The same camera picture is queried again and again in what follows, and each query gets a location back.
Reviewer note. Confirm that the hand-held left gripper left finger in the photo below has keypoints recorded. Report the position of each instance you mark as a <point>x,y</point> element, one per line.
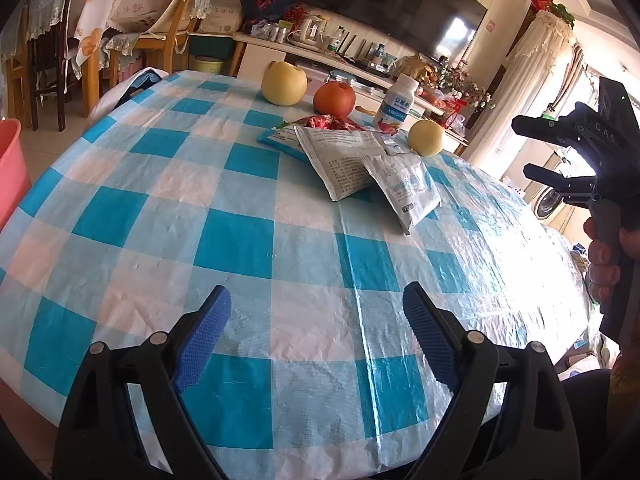
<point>202,340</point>

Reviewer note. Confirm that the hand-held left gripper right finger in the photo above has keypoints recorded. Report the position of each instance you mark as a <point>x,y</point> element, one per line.
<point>430,335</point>

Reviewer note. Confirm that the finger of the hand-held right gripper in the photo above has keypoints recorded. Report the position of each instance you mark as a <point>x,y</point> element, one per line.
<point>560,182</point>
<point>545,127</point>

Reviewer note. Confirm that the white blue sachet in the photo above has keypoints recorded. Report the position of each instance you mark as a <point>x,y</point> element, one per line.
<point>405,190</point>

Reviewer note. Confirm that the white paper packet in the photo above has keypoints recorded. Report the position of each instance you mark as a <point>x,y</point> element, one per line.
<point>340,160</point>

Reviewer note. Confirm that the blue white packet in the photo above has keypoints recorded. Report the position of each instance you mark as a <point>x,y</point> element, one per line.
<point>280,141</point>

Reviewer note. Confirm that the small red wrapper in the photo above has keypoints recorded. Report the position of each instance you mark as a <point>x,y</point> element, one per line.
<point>325,122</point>

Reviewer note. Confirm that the pink plastic bucket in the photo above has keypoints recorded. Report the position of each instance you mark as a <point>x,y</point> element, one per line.
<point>12,170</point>

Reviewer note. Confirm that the person's right hand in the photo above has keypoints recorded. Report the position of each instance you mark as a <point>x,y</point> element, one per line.
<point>602,265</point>

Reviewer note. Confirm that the white washing machine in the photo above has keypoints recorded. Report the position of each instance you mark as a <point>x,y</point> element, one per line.
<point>547,200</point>

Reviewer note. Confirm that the lace covered air conditioner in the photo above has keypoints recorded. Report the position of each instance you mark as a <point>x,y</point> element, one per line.
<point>530,70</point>

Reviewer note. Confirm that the red gift bag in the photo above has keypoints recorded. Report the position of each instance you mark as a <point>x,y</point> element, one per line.
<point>452,112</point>

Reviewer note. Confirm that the dried flower bunch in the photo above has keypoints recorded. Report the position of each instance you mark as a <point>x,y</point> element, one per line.
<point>462,82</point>

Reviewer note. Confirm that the small yellow pear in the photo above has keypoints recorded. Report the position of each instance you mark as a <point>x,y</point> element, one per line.
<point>426,137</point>

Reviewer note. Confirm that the blue checked tablecloth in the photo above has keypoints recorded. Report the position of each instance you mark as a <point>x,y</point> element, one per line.
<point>150,210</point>

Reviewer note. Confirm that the gold ornament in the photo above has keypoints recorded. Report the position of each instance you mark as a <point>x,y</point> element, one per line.
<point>412,67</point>

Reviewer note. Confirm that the white yogurt bottle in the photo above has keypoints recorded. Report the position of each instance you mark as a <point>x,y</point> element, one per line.
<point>392,110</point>

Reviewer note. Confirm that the black television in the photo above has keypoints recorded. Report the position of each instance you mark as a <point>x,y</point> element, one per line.
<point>390,0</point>

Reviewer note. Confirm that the red apple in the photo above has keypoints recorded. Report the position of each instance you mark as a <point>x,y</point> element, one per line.
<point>334,99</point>

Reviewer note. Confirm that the clear water bottle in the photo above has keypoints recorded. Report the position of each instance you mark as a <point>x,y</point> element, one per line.
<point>338,40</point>

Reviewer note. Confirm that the glass electric kettle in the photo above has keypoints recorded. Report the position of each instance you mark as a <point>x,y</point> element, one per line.
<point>312,30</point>

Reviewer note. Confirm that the white blue cloth bundle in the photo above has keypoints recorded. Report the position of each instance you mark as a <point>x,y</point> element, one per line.
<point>115,92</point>

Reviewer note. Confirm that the large yellow pear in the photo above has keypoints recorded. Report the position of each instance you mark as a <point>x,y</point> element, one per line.
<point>284,85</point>

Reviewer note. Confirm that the green waste bin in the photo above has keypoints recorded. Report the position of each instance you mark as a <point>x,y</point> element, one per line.
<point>207,65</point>

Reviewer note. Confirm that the pink plastic stool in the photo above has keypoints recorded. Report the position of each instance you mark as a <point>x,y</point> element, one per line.
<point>127,67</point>

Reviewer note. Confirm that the white television cabinet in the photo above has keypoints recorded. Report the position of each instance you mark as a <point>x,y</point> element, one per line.
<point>265,60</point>

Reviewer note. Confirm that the wrapped silver jars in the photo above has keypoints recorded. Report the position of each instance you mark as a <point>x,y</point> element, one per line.
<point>270,31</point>

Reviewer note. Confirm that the green storage box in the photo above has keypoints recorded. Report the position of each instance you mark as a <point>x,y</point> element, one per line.
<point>210,45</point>

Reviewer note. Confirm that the light wooden chair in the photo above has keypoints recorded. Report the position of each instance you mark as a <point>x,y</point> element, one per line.
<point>175,35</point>

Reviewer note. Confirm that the dark wooden chair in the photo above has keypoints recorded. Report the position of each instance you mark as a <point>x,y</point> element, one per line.
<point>47,60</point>

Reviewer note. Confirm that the white sack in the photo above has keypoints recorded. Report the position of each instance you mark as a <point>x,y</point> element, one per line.
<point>225,10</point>

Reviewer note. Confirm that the dining table with printed cloth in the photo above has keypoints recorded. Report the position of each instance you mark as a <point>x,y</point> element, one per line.
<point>92,20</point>

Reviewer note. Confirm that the grey lace chair cover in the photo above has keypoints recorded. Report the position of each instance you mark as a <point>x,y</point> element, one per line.
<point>35,15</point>

